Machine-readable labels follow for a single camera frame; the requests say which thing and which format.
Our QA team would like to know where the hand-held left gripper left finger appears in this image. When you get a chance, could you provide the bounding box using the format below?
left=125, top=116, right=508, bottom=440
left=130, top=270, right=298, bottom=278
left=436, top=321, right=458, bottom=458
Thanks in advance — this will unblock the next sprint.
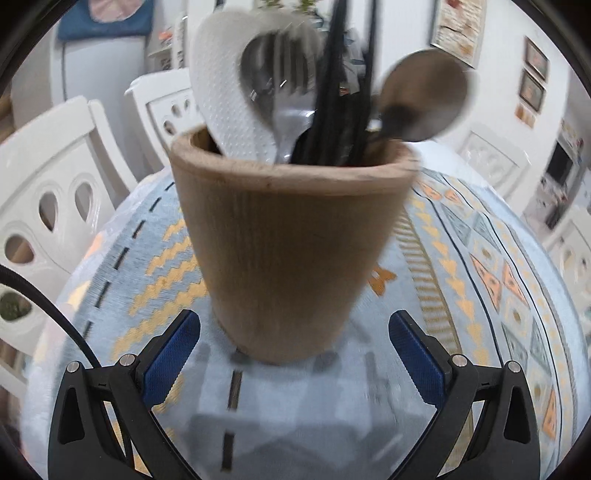
left=47, top=310, right=201, bottom=480

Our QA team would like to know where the white refrigerator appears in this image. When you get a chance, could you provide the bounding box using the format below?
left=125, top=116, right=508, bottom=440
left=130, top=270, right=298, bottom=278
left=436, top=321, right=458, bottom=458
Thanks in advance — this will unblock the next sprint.
left=11, top=0, right=153, bottom=121

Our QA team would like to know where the large framed floral picture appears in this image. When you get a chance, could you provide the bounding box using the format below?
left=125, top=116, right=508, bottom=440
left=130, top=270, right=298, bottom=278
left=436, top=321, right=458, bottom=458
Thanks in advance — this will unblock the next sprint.
left=429, top=0, right=488, bottom=70

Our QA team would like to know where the blue cloth cover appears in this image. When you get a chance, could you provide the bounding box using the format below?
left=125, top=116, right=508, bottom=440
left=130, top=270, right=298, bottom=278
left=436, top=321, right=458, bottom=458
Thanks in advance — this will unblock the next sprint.
left=58, top=0, right=155, bottom=41

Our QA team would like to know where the white rice paddle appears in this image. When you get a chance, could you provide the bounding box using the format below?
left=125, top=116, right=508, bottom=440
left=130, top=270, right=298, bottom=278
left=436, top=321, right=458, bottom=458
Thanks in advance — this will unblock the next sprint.
left=191, top=10, right=278, bottom=162
left=249, top=9, right=324, bottom=51

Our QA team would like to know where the metal spoon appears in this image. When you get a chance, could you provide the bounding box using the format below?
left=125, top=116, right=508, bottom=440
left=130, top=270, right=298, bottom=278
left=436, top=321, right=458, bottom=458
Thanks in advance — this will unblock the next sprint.
left=240, top=30, right=319, bottom=139
left=369, top=48, right=478, bottom=144

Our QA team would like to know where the patterned blue tablecloth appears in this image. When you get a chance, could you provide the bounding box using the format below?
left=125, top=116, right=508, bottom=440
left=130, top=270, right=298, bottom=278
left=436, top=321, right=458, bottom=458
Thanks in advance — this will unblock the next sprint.
left=21, top=166, right=578, bottom=480

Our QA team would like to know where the small framed picture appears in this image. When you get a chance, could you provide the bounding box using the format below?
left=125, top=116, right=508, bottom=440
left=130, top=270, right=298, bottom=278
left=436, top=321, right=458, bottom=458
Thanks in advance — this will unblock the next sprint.
left=519, top=69, right=546, bottom=112
left=524, top=36, right=550, bottom=79

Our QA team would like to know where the white wall shelf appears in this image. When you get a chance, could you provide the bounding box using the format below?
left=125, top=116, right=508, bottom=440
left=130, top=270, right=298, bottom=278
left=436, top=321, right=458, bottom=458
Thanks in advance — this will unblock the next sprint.
left=148, top=18, right=185, bottom=70

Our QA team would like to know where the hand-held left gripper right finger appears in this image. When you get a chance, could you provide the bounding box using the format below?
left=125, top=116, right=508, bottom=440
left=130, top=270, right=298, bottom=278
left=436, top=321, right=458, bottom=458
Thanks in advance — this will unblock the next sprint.
left=389, top=310, right=541, bottom=480

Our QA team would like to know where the television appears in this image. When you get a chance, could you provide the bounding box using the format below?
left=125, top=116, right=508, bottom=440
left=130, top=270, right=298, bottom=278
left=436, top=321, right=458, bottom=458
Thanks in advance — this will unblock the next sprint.
left=545, top=141, right=575, bottom=185

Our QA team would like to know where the thick black cable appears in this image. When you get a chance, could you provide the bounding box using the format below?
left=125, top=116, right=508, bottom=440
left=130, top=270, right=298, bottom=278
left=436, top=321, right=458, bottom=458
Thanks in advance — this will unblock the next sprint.
left=0, top=264, right=139, bottom=480

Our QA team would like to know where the wooden utensil holder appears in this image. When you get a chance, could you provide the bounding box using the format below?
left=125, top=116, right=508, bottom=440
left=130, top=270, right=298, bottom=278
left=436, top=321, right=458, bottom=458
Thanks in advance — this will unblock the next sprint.
left=168, top=127, right=422, bottom=365

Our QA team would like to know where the metal fork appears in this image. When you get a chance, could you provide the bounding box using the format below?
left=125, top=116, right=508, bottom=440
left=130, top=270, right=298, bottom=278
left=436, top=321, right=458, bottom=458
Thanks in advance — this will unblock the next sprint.
left=259, top=32, right=315, bottom=164

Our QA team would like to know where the white dining chair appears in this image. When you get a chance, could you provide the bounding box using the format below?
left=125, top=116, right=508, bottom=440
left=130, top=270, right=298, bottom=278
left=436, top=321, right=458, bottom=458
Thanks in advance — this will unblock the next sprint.
left=0, top=95, right=139, bottom=356
left=124, top=69, right=204, bottom=169
left=457, top=124, right=532, bottom=199
left=542, top=208, right=591, bottom=296

